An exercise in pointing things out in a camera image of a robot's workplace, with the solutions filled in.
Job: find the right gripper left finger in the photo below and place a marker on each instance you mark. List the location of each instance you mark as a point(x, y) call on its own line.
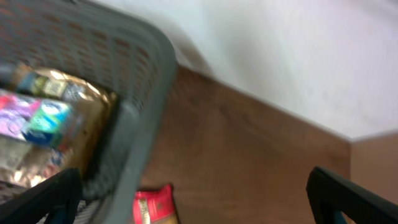
point(56, 199)

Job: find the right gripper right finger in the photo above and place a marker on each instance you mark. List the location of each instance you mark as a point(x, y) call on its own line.
point(332, 198)

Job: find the brown Nescafe Gold coffee bag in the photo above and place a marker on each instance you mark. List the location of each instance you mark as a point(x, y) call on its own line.
point(27, 164)

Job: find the blue Kleenex tissue multipack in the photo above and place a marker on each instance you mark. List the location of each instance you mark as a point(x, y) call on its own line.
point(37, 120)

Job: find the San Remo spaghetti packet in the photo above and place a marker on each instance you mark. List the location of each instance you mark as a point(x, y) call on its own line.
point(154, 207)

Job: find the grey plastic basket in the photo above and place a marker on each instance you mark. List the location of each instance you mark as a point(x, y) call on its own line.
point(119, 53)

